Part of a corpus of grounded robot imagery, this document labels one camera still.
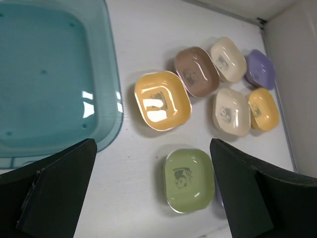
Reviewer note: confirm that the small yellow panda plate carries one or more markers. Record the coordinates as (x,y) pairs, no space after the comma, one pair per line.
(264,111)

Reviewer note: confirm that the purple panda plate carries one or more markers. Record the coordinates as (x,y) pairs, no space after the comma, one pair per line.
(260,70)

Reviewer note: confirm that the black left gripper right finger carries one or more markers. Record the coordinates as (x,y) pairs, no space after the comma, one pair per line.
(262,200)

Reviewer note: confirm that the large yellow panda plate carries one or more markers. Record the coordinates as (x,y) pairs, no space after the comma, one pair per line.
(162,100)

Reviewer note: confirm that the cream panda plate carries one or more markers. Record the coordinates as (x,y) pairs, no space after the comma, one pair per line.
(231,112)
(228,59)

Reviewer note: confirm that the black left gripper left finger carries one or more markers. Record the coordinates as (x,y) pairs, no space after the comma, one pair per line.
(44,199)

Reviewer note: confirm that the teal plastic bin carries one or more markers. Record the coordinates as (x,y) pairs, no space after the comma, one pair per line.
(59,81)

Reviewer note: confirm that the green panda plate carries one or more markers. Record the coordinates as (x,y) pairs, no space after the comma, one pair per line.
(188,180)

